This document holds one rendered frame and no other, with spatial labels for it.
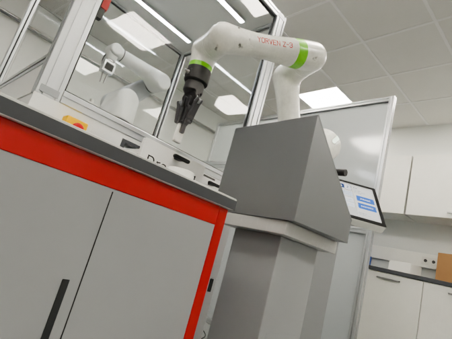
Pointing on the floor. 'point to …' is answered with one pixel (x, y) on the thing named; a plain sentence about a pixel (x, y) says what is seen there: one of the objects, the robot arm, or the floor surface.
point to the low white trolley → (98, 235)
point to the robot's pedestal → (266, 279)
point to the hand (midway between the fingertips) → (179, 133)
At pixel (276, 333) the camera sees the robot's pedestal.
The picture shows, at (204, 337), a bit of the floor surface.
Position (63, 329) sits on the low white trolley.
